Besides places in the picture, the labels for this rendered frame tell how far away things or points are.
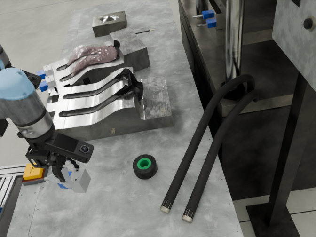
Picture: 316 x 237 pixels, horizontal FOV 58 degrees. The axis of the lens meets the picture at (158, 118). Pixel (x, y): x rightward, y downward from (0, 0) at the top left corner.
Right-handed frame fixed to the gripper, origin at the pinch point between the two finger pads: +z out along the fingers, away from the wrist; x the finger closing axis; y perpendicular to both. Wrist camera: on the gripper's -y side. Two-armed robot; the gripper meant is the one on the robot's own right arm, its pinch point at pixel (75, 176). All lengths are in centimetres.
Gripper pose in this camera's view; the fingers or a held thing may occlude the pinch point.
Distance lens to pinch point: 85.5
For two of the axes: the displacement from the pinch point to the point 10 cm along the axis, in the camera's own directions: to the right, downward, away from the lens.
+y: -9.8, 0.0, 2.1
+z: 1.5, 7.1, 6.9
